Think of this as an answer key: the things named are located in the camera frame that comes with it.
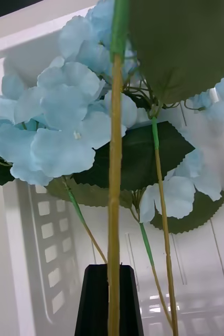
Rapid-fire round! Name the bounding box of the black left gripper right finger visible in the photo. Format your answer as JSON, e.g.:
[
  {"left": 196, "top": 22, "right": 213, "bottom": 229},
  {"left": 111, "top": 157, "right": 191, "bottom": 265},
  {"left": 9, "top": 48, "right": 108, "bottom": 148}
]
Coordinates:
[{"left": 119, "top": 264, "right": 144, "bottom": 336}]

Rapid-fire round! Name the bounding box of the pale blue flower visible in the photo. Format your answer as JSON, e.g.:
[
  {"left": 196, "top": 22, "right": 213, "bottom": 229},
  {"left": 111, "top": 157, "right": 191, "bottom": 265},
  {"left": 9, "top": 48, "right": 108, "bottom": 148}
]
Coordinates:
[
  {"left": 108, "top": 0, "right": 224, "bottom": 336},
  {"left": 0, "top": 56, "right": 133, "bottom": 264},
  {"left": 58, "top": 0, "right": 224, "bottom": 336},
  {"left": 130, "top": 149, "right": 224, "bottom": 328}
]

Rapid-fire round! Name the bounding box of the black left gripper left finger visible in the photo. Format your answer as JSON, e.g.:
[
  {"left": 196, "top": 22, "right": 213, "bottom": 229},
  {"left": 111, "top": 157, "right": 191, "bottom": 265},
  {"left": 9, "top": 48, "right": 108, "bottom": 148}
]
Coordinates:
[{"left": 74, "top": 264, "right": 109, "bottom": 336}]

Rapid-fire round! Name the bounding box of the shallow white plastic box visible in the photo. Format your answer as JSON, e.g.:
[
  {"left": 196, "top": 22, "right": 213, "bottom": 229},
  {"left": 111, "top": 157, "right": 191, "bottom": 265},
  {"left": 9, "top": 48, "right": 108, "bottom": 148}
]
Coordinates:
[{"left": 0, "top": 0, "right": 224, "bottom": 336}]

